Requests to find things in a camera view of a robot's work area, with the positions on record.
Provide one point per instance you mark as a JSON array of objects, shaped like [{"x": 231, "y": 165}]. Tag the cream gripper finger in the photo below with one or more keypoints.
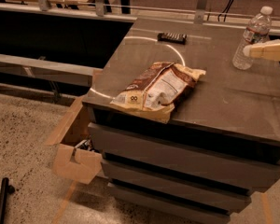
[{"x": 269, "y": 50}]

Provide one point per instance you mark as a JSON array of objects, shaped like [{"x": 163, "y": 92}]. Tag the clear plastic water bottle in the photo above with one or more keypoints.
[{"x": 256, "y": 31}]

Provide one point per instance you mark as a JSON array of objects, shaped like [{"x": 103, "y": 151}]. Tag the dark rxbar chocolate bar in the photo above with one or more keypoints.
[{"x": 172, "y": 38}]

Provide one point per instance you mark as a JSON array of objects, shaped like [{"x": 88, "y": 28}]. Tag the grey drawer cabinet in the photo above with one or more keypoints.
[{"x": 221, "y": 144}]

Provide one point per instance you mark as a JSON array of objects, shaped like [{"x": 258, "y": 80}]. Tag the brown and white snack bag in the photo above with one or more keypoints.
[{"x": 154, "y": 93}]

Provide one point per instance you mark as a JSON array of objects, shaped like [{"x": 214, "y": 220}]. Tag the open cardboard box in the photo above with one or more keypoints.
[{"x": 72, "y": 162}]

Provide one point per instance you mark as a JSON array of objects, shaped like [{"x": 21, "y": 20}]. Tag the black metal stand leg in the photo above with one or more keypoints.
[{"x": 6, "y": 188}]

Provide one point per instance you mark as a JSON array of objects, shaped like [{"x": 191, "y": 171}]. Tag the grey metal railing frame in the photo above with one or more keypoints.
[{"x": 68, "y": 46}]

